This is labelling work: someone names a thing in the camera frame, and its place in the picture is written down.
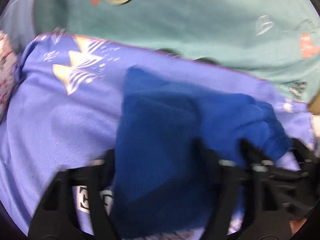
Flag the right hand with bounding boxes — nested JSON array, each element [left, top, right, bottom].
[[290, 218, 307, 235]]

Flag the blue pants with red lining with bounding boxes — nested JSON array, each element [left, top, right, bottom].
[[110, 67, 292, 238]]

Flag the green patterned bedsheet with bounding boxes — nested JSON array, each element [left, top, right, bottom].
[[32, 0, 319, 103]]

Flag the floral red white quilt roll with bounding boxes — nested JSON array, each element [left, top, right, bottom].
[[0, 31, 17, 120]]

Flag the purple patterned bedsheet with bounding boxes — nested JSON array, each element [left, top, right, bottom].
[[0, 0, 316, 240]]

